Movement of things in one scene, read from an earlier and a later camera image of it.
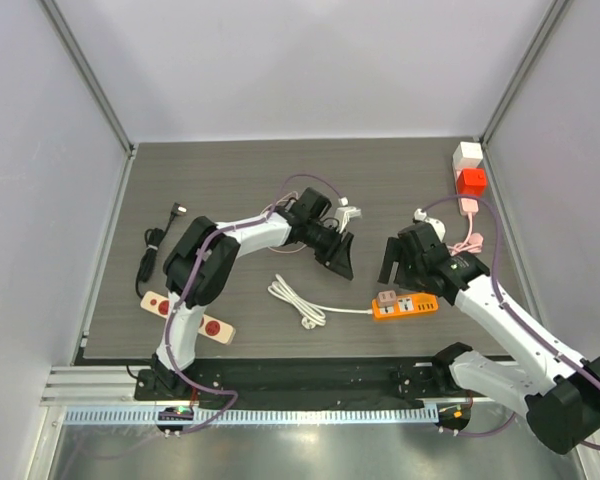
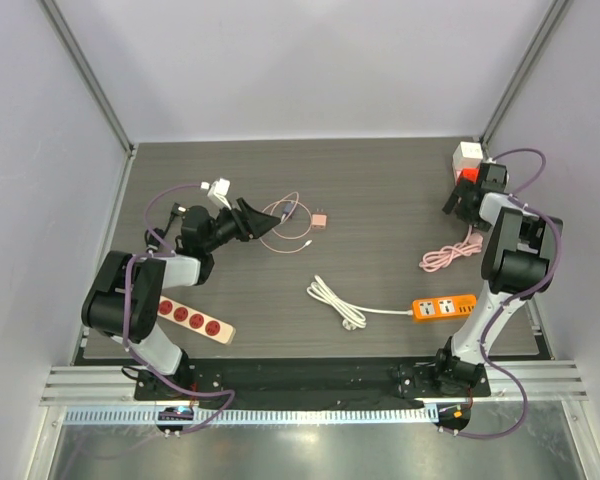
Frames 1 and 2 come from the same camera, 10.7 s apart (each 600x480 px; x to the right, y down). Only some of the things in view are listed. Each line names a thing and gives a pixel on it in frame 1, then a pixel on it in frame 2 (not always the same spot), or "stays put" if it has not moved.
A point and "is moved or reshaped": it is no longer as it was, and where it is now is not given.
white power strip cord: [314, 317] -> [355, 319]
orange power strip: [407, 305] is moved or reshaped
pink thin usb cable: [269, 206] stays put
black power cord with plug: [154, 237] stays put
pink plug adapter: [387, 298] is moved or reshaped
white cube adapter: [467, 155] stays put
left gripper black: [340, 263] -> [249, 223]
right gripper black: [406, 260] -> [460, 201]
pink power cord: [474, 242] stays put
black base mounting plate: [292, 384] stays put
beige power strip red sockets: [213, 328] stays put
